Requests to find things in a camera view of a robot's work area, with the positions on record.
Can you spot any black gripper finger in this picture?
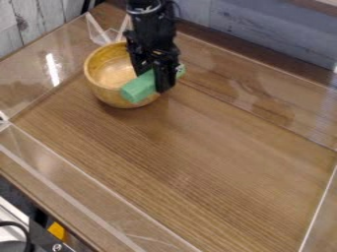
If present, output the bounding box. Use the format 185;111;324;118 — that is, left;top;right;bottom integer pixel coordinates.
130;51;153;76
153;57;179;94

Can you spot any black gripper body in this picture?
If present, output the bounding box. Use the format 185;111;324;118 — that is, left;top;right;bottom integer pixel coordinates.
123;0;182;67

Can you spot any green rectangular block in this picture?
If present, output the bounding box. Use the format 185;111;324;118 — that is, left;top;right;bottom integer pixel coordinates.
121;64;186;104

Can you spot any brown wooden bowl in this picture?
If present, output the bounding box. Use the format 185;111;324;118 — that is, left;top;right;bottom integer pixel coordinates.
83;42;159;109

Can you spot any yellow label block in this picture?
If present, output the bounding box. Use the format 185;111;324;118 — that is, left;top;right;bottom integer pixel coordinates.
47;221;67;242

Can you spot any black device with screw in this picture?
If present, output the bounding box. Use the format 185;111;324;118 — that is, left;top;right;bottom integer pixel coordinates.
30;220;95;252

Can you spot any clear acrylic tray wall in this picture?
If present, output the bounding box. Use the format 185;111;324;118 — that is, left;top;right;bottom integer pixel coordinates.
0;123;202;252

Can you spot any black cable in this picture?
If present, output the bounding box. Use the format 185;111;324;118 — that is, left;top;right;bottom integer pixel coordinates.
0;220;35;252

